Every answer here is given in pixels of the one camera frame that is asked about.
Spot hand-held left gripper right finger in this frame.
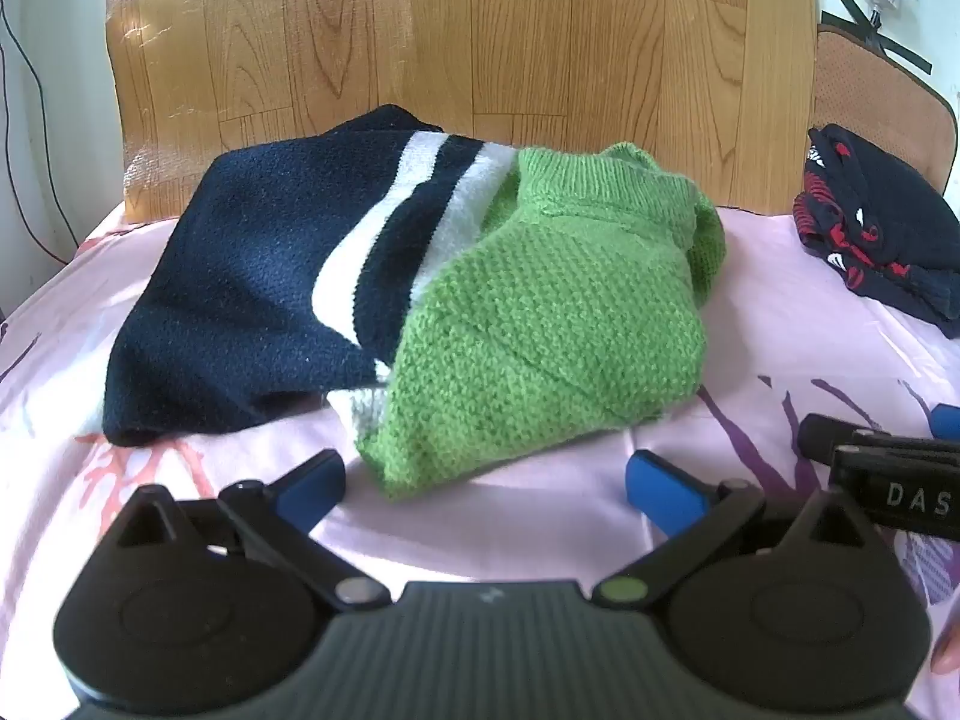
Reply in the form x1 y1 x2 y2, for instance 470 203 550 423
592 450 871 608

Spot green and navy knit sweater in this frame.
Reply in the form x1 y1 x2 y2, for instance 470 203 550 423
101 105 730 502

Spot thin dark cable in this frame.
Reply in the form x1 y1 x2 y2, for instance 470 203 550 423
0 0 83 265

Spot wood grain board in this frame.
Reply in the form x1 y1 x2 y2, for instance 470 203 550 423
105 0 820 226

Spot folded navy and red clothes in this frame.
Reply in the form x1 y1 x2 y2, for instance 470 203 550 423
793 124 960 338

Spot pink printed bedsheet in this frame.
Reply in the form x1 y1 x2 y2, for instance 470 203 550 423
0 202 960 720

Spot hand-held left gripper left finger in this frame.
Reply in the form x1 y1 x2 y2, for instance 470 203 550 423
112 448 391 608

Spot person's right hand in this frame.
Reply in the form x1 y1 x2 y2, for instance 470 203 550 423
930 611 960 680

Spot brown mesh cushion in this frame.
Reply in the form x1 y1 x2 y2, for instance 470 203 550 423
814 22 960 200

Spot black strap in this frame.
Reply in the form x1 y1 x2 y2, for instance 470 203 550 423
821 10 935 77
829 0 877 31

